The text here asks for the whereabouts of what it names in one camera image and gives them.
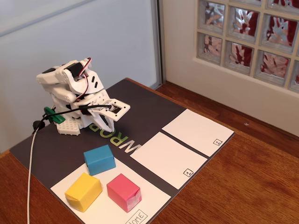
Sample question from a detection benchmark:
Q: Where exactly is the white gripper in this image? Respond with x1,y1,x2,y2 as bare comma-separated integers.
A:
70,90,115,135

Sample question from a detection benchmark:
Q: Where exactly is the red paper box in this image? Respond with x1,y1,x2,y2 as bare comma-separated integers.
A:
106,173,142,213

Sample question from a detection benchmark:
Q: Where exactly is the blue paper box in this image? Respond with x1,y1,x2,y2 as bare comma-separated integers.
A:
83,144,117,176

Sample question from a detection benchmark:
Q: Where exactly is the white zone one sheet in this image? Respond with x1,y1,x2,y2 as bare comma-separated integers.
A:
129,132,208,190

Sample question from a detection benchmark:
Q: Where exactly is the yellow paper box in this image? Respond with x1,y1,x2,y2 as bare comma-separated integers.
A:
64,172,103,213

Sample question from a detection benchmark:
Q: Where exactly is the white home zone sheet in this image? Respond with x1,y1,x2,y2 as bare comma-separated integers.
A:
50,156,172,224

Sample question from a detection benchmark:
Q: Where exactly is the white zone two sheet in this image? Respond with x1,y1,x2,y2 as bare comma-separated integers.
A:
161,109,235,158

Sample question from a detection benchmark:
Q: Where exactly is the dark grey mat board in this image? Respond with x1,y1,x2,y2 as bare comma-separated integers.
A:
9,78,235,224

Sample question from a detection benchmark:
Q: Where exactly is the green clamp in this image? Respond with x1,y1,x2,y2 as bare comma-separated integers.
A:
43,106,66,124

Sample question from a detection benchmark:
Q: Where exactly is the pale frosted door panel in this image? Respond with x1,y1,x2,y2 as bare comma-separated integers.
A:
0,0,157,152

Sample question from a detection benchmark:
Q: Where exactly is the glass block window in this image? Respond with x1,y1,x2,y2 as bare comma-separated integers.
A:
196,0,299,94

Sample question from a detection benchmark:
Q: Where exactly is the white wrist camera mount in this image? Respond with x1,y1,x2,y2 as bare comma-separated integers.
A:
88,98,131,122

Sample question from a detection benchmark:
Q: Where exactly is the black camera cable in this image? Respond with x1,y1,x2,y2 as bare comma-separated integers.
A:
31,104,113,135

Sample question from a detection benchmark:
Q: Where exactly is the red white black servo wire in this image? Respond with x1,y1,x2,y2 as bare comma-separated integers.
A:
74,57,93,103

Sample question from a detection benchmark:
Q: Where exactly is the black cable plug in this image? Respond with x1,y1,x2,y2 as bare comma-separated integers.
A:
32,120,46,131

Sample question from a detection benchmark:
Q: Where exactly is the white cable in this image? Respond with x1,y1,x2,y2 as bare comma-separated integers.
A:
26,130,38,224

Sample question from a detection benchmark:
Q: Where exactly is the grey metal door post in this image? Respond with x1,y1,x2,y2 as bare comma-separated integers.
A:
151,0,167,88

